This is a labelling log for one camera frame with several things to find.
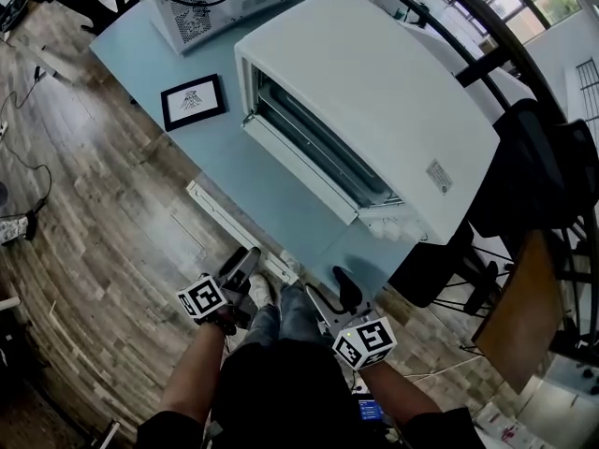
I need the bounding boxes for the person's right forearm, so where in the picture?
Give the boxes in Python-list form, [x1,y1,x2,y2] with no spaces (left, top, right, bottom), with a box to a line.
[358,361,445,428]

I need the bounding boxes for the small blue screen device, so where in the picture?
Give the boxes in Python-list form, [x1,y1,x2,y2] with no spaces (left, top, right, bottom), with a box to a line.
[357,394,386,423]

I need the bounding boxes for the black office chair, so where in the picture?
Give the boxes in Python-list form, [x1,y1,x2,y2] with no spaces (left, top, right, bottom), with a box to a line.
[387,97,599,318]

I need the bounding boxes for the black curved metal railing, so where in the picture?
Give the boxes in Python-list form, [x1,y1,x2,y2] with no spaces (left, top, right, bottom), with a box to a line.
[354,0,599,359]

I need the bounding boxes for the white toaster oven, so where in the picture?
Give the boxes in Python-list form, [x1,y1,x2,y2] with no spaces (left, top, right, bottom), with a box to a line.
[233,0,502,247]

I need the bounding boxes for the black swivel chair base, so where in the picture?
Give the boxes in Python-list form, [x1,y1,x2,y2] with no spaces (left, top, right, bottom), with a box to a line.
[31,0,142,36]

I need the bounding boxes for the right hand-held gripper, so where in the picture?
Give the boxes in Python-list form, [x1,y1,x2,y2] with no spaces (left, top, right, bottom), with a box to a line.
[304,265,399,372]

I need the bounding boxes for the person's black shirt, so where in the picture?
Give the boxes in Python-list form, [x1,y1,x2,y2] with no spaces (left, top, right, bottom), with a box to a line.
[135,338,489,449]

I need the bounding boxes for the white floor rail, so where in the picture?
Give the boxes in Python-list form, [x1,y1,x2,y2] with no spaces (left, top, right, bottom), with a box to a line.
[185,181,300,285]

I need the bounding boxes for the white toaster oven door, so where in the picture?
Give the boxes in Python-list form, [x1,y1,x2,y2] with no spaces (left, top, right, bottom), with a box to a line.
[241,112,360,226]

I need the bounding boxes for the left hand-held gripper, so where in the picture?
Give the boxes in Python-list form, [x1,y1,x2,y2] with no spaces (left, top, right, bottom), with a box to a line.
[176,246,264,337]

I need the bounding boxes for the metal oven rack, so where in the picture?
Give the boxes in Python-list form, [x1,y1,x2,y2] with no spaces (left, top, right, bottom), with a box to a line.
[256,81,400,206]

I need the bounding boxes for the person's blue jeans legs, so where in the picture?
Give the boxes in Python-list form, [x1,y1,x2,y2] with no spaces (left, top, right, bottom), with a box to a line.
[241,282,334,353]

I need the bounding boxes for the black floor cable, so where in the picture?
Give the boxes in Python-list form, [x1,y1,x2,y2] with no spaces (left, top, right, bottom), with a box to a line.
[0,65,53,242]

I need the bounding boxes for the black picture frame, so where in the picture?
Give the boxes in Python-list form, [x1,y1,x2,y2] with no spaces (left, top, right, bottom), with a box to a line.
[160,73,229,133]

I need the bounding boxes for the white microwave oven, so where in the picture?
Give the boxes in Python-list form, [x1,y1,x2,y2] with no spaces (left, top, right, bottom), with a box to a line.
[148,0,314,56]

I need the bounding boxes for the black wire rack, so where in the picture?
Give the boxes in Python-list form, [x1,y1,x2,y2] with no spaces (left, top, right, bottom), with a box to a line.
[574,57,599,122]

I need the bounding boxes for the brown wooden board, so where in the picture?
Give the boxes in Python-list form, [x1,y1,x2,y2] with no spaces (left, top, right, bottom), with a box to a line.
[471,228,563,396]

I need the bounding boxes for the person's white shoe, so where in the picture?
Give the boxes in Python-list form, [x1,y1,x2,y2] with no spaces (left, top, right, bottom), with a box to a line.
[248,272,283,310]

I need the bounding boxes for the person's left forearm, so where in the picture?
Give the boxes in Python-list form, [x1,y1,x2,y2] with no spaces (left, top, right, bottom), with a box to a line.
[155,319,229,421]

